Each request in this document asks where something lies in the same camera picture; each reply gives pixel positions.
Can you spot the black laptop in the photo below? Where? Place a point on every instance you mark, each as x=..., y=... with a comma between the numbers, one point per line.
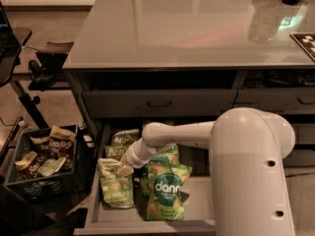
x=6, y=32

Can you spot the grey middle right drawer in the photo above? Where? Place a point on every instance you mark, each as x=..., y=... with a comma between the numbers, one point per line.
x=305, y=134

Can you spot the rear Kettle chip bag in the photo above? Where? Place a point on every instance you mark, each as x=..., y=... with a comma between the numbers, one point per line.
x=125, y=138

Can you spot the black desk stand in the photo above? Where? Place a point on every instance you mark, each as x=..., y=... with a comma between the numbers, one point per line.
x=9, y=61

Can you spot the front green Dang chip bag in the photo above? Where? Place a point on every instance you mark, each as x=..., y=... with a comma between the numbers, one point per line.
x=165, y=182

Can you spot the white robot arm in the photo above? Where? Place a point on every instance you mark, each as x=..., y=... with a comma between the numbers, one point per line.
x=246, y=149

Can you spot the Kettle jalapeno chip bag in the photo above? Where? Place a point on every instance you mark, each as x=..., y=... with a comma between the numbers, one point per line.
x=117, y=191

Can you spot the brown Sensible snack bag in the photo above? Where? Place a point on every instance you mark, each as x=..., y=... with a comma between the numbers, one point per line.
x=58, y=143

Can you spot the grey bottom right drawer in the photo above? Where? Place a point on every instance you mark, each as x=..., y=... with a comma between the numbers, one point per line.
x=300, y=158

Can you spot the open grey middle drawer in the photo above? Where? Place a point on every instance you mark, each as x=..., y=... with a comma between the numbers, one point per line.
x=103, y=220

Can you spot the grey top right drawer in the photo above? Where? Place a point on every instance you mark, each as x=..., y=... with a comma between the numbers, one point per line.
x=278, y=100

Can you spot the grey top left drawer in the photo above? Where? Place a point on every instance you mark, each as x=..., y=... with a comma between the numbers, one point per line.
x=158, y=102

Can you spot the dark plastic crate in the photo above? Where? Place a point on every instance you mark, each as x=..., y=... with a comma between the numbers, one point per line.
x=40, y=189

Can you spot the middle Kettle chip bag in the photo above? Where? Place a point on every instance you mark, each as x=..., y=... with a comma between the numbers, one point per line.
x=115, y=152

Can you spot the black white fiducial marker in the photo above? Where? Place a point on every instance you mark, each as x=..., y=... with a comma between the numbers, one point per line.
x=306, y=40

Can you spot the lower brown snack bag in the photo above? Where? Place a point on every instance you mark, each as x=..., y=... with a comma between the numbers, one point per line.
x=29, y=164

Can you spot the pale green snack bag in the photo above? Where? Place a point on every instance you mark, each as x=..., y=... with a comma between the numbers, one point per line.
x=50, y=167

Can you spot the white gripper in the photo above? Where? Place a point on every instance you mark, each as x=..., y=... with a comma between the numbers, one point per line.
x=132, y=157

